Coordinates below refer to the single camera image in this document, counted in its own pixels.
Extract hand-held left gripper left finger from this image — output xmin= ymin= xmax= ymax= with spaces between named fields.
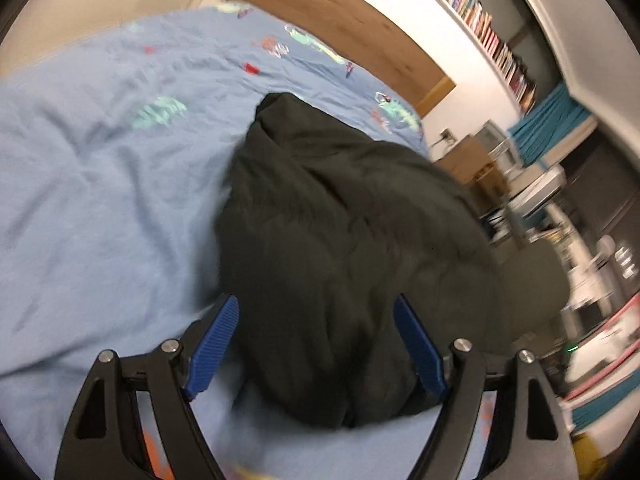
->
xmin=54 ymin=294 xmax=240 ymax=480

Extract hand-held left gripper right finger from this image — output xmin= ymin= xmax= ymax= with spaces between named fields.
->
xmin=392 ymin=294 xmax=581 ymax=480

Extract black puffer jacket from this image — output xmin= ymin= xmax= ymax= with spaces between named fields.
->
xmin=215 ymin=92 xmax=506 ymax=431

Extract wooden nightstand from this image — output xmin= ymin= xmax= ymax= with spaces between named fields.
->
xmin=435 ymin=135 xmax=511 ymax=196

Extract blue printed bedspread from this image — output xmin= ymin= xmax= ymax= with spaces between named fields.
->
xmin=0 ymin=2 xmax=501 ymax=480

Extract grey printer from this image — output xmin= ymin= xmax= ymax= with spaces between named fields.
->
xmin=475 ymin=120 xmax=521 ymax=171

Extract teal curtain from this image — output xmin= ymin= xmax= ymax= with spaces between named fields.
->
xmin=507 ymin=84 xmax=598 ymax=166

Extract row of books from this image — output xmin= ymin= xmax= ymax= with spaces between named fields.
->
xmin=400 ymin=0 xmax=538 ymax=113

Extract wooden headboard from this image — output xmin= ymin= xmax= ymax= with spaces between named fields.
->
xmin=227 ymin=0 xmax=457 ymax=117

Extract white wardrobe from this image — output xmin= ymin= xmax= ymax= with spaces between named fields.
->
xmin=0 ymin=0 xmax=266 ymax=81

